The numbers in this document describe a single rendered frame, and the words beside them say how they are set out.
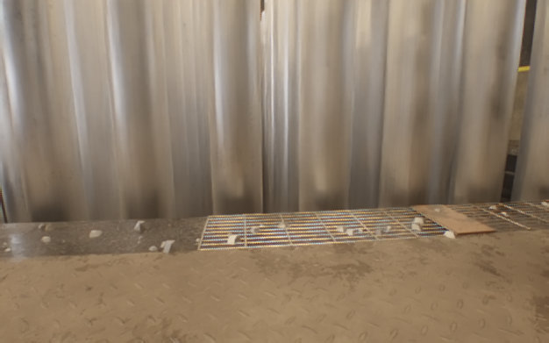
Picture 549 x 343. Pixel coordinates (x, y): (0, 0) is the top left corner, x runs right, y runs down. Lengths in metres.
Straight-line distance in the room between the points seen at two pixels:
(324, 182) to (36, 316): 0.74
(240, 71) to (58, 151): 0.58
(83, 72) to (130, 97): 0.40
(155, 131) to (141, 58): 0.20
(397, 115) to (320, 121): 0.26
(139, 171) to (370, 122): 0.88
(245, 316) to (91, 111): 1.02
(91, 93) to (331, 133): 0.88
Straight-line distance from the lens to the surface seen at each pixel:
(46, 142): 1.05
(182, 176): 1.24
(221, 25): 0.91
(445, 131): 1.43
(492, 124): 1.21
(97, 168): 1.31
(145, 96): 0.93
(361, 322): 0.46
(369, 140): 1.28
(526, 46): 7.94
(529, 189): 1.44
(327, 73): 0.92
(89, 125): 1.29
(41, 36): 1.07
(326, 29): 0.94
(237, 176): 0.90
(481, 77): 1.21
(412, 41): 1.05
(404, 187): 1.06
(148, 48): 0.95
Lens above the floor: 0.28
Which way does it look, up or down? 12 degrees down
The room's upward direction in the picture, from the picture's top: straight up
